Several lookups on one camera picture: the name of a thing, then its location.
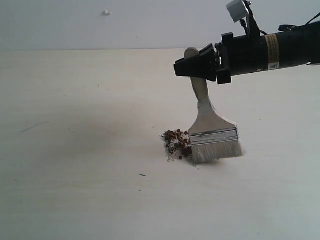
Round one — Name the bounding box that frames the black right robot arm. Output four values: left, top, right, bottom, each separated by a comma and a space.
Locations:
174, 22, 320, 85

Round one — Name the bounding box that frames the scattered brown pellets and rice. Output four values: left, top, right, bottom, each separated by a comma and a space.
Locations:
159, 129, 200, 170

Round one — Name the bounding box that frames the white-bristle paintbrush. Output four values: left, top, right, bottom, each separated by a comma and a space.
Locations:
183, 47, 245, 165

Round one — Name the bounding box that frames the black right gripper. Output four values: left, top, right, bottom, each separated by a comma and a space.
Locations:
173, 32, 268, 85

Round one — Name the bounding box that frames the white wall hook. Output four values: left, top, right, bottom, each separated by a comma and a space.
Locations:
101, 9, 112, 16

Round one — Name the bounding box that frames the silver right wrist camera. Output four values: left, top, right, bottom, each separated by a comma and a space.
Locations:
226, 0, 250, 23

